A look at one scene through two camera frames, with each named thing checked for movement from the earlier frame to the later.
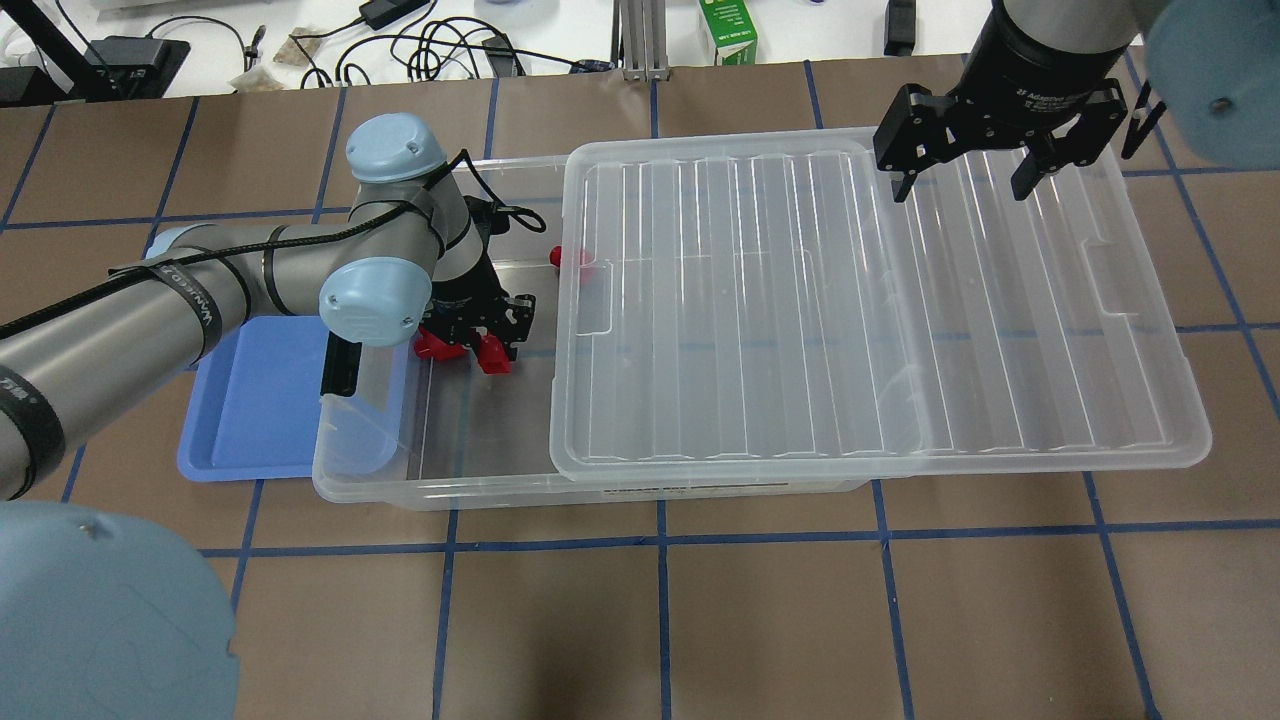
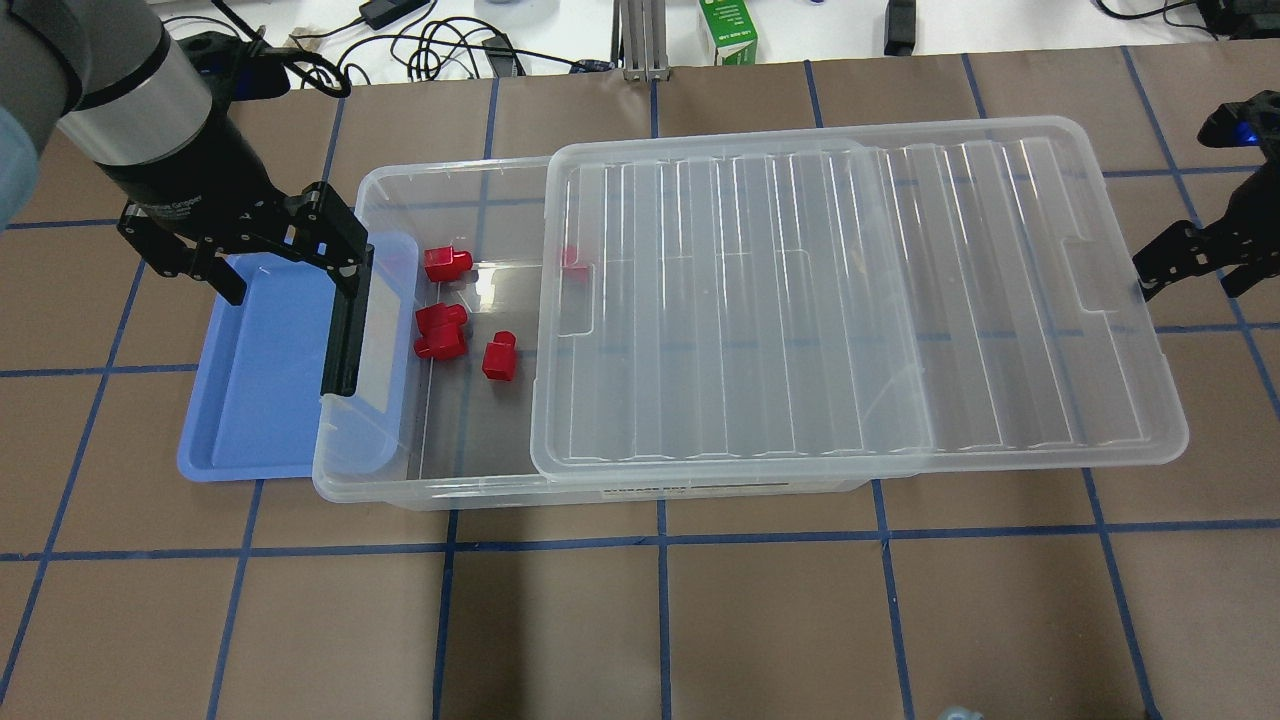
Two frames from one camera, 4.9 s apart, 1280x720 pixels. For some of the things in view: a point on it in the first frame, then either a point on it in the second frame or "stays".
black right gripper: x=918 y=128 → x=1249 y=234
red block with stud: x=492 y=356 stays
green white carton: x=732 y=30 stays
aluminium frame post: x=643 y=40 stays
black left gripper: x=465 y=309 → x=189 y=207
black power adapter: x=378 y=13 stays
